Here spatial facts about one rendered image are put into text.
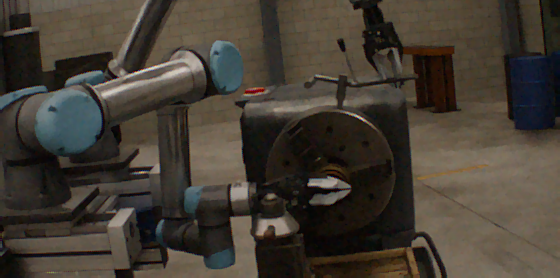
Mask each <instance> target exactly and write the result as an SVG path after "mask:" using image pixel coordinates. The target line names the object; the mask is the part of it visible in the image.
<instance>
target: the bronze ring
mask: <svg viewBox="0 0 560 278"><path fill-rule="evenodd" d="M315 172H316V173H319V174H323V175H326V176H331V177H333V178H336V179H339V180H341V181H343V182H345V183H347V184H348V185H350V186H351V179H350V176H349V174H348V172H347V171H346V170H345V169H344V168H342V167H340V166H338V165H336V164H326V165H323V166H321V167H319V168H318V169H317V170H316V171H315ZM311 189H312V192H313V194H315V192H323V193H328V192H329V191H327V190H325V188H322V189H321V190H314V189H313V188H312V186H311ZM347 195H348V194H347ZM347 195H346V196H347ZM346 196H345V197H343V198H342V199H340V200H338V201H336V202H335V203H334V204H332V205H326V206H336V205H338V204H340V203H341V202H342V201H343V200H344V199H345V198H346Z"/></svg>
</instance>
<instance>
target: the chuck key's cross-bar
mask: <svg viewBox="0 0 560 278"><path fill-rule="evenodd" d="M417 78H418V75H417V74H414V75H412V74H409V75H403V76H398V77H391V78H388V79H386V80H383V79H380V80H374V81H369V82H350V81H343V85H344V86H349V87H354V88H357V87H364V86H369V87H370V86H376V85H382V84H389V83H394V82H401V81H406V80H413V79H417ZM314 79H317V80H322V81H326V82H331V83H336V84H338V80H339V79H336V78H331V77H326V76H321V75H317V74H315V75H314Z"/></svg>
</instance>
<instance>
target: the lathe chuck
mask: <svg viewBox="0 0 560 278"><path fill-rule="evenodd" d="M333 108H337V106H325V107H319V108H315V109H312V110H309V111H306V112H304V113H302V114H300V115H299V116H297V117H296V118H294V119H293V120H292V121H291V122H289V123H288V124H287V125H286V126H285V128H284V129H283V130H282V131H281V133H280V134H279V136H278V137H277V139H276V141H275V143H274V145H273V147H272V149H271V151H270V154H269V157H268V161H267V167H266V182H267V183H268V182H271V181H274V180H277V179H280V178H283V177H285V176H288V175H295V173H302V172H307V171H310V170H309V169H308V165H307V164H306V163H305V162H304V160H303V159H302V158H301V157H300V155H301V154H300V153H299V152H298V151H297V149H296V148H295V147H294V146H293V144H292V143H291V142H290V141H289V138H290V136H289V135H288V133H287V132H286V131H287V130H288V129H289V128H290V127H292V126H293V125H294V124H296V123H297V122H299V123H300V124H301V125H302V127H303V128H304V129H305V130H306V132H307V133H308V134H309V135H310V137H311V138H312V139H313V141H314V142H315V143H316V144H317V146H318V147H319V148H320V149H321V151H322V152H323V153H324V154H325V156H326V157H327V158H328V157H335V158H338V159H340V160H341V161H343V162H344V163H345V164H346V166H348V165H350V164H358V163H365V162H372V161H379V160H387V159H391V165H392V173H393V175H388V179H387V180H380V181H373V182H370V184H366V185H359V186H358V188H352V189H351V191H350V192H349V193H348V195H347V196H346V198H345V199H344V200H343V201H342V202H341V203H340V204H338V205H336V206H330V207H329V209H327V211H326V213H325V216H324V218H323V219H322V221H321V223H320V226H319V228H318V230H317V232H314V234H315V235H319V236H328V237H335V236H343V235H348V234H351V233H354V232H357V231H359V230H360V229H362V228H364V227H365V226H367V225H368V224H370V223H371V222H372V221H373V220H374V219H376V218H377V217H378V216H379V214H380V213H381V212H382V211H383V209H384V208H385V206H386V205H387V203H388V201H389V200H390V198H391V195H392V192H393V189H394V184H395V172H394V162H393V156H392V153H391V148H390V146H389V144H388V142H387V140H386V138H385V137H384V135H383V133H382V132H381V131H380V129H379V128H378V127H377V125H376V124H375V123H374V122H373V121H372V120H370V119H369V118H368V117H366V116H364V115H363V114H361V113H359V112H357V111H354V110H352V109H348V108H345V107H343V109H345V110H339V109H333ZM291 216H293V218H294V219H295V220H296V222H297V223H298V224H299V228H301V226H302V224H303V221H304V219H305V216H295V215H291Z"/></svg>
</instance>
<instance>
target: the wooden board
mask: <svg viewBox="0 0 560 278"><path fill-rule="evenodd" d="M405 252H406V254H405ZM409 254H410V255H409ZM400 256H401V258H400V259H399V258H397V257H400ZM414 257H415V256H414V255H413V251H412V249H411V248H410V247H407V248H406V250H405V248H394V249H391V250H385V251H384V250H383V251H373V252H362V253H357V254H349V255H348V254H347V255H337V256H336V257H335V256H319V257H306V258H305V260H306V261H309V262H310V263H311V267H312V266H314V267H313V268H314V269H313V268H311V271H312V273H313V274H316V275H315V278H406V276H409V277H407V278H419V276H420V274H419V272H418V269H417V264H416V262H415V259H414ZM307 258H308V259H307ZM390 258H392V259H394V258H395V261H398V260H400V261H401V262H400V263H402V264H396V265H393V263H394V264H395V263H396V262H394V261H391V259H390ZM402 258H404V259H405V260H404V261H402V260H403V259H402ZM388 259H389V260H388ZM397 259H398V260H397ZM379 260H380V261H379ZM382 260H383V262H382V263H381V261H382ZM385 260H386V261H387V262H386V261H385ZM363 261H367V265H365V264H366V263H362V262H363ZM373 261H374V263H372V262H373ZM388 261H389V262H392V264H390V263H389V262H388ZM350 262H351V263H350ZM359 262H360V263H359ZM368 262H369V263H368ZM378 262H379V263H378ZM344 263H346V264H347V265H345V266H343V265H344ZM349 263H350V264H349ZM354 263H355V264H354ZM370 263H371V264H370ZM385 263H386V264H385ZM329 264H330V265H329ZM348 264H349V266H351V267H350V268H349V269H346V268H348ZM351 264H353V265H351ZM360 264H361V265H362V266H361V265H360ZM372 264H373V265H372ZM374 264H375V267H372V270H373V271H371V270H363V269H371V267H369V266H374ZM382 264H383V266H382ZM318 265H319V266H320V267H322V268H320V269H319V266H318ZM325 265H326V268H325ZM327 265H329V266H327ZM336 265H337V266H339V265H341V267H340V266H339V267H335V266H336ZM379 265H380V266H379ZM316 266H318V268H316ZM359 266H360V267H359ZM363 266H364V267H363ZM367 266H368V268H366V267H367ZM377 266H379V268H377ZM388 266H389V267H388ZM390 266H391V267H390ZM352 267H353V268H352ZM354 267H356V268H354ZM400 267H403V268H404V269H403V268H400ZM338 268H339V269H338ZM341 268H342V270H340V269H341ZM359 268H360V270H359ZM315 269H317V270H319V271H318V272H317V270H315ZM324 269H325V270H324ZM344 269H345V270H346V274H344ZM350 269H351V270H350ZM381 269H383V270H381ZM384 269H385V270H384ZM393 269H395V270H394V271H393ZM396 269H397V270H396ZM401 269H402V270H401ZM405 269H407V270H408V271H406V270H405ZM322 270H323V271H324V272H323V274H322V272H321V273H319V272H320V271H322ZM330 270H331V271H330ZM336 270H337V271H336ZM352 270H353V271H352ZM390 270H391V271H393V272H389V271H390ZM399 270H400V271H399ZM416 270H417V271H416ZM327 271H328V272H327ZM329 271H330V272H329ZM333 271H334V272H339V273H336V274H335V273H333ZM342 271H343V272H342ZM350 271H351V273H350V274H349V272H350ZM354 271H355V272H354ZM359 271H360V272H361V273H360V272H359ZM376 271H377V272H376ZM379 271H380V272H379ZM382 271H384V272H382ZM405 271H406V272H405ZM331 272H332V273H331ZM341 272H342V273H341ZM363 272H367V273H365V274H363ZM375 272H376V273H375ZM407 272H408V274H407ZM330 273H331V274H330ZM347 273H348V274H347ZM370 273H371V274H370ZM389 273H390V274H389ZM399 273H403V274H401V275H402V276H401V275H400V274H399ZM318 274H320V275H318ZM324 274H327V275H325V277H321V276H322V275H324ZM405 274H407V275H405ZM416 274H418V275H417V276H416ZM404 275H405V276H404ZM384 276H385V277H384ZM397 276H398V277H397Z"/></svg>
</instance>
